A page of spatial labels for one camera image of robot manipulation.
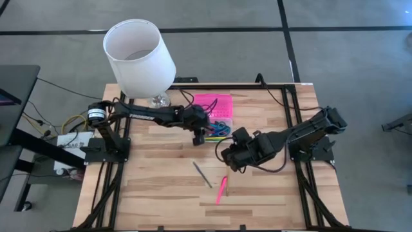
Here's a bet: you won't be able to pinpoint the black desk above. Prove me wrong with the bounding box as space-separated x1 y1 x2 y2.
0 64 41 204

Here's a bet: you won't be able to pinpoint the dark laptop screen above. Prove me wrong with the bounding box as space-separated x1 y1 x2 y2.
0 88 23 106

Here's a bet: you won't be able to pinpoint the black desk leg frame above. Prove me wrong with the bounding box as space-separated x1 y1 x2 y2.
9 128 88 212

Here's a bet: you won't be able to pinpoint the white shade silver table lamp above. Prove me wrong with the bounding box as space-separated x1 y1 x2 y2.
102 18 177 109

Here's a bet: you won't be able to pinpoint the white printed cardboard box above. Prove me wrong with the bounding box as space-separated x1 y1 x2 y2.
53 133 90 172

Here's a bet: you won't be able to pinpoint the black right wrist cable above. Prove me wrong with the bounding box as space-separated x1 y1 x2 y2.
214 137 288 174

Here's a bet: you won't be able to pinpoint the grey pen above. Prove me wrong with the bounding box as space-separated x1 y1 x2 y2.
192 160 214 189

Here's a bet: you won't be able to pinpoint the long black cable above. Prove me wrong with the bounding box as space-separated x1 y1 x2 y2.
36 77 104 101

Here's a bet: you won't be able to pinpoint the clear plastic storage box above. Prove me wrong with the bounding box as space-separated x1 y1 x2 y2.
75 82 351 232

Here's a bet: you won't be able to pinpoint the pink highlighter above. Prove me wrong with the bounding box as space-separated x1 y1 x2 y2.
215 175 229 206

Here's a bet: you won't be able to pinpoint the blue handled scissors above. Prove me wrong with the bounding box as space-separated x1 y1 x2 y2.
209 120 232 138

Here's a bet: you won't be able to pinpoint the black power strip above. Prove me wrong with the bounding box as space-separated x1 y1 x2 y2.
174 76 200 84

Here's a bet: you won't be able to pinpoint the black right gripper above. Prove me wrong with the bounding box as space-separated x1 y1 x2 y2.
221 127 260 171

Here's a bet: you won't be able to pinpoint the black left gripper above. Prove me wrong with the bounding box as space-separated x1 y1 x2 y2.
178 104 218 146

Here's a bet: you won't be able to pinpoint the yellow cable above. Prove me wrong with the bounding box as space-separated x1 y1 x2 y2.
61 113 88 133

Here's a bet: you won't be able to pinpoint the black power cable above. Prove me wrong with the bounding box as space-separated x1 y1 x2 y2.
255 73 326 112

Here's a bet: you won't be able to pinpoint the pink lidded clear supply box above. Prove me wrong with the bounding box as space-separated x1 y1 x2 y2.
192 93 234 143

